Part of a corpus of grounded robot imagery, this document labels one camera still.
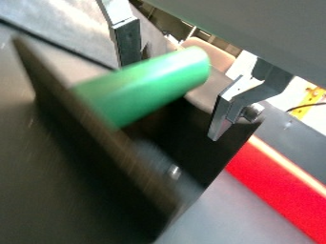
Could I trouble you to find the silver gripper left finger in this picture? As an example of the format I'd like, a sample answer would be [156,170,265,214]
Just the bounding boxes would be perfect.
[96,0,141,67]

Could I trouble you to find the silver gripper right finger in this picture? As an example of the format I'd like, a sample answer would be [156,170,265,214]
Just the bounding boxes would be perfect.
[206,58,293,141]

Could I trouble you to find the green cylinder peg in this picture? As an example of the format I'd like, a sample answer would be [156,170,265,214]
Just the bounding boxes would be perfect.
[69,47,209,129]

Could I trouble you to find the red shape sorter block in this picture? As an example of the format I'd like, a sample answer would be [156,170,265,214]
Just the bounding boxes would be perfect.
[226,136,326,244]

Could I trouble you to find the black curved cradle stand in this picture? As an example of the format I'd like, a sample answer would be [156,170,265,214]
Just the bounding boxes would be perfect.
[13,37,259,239]

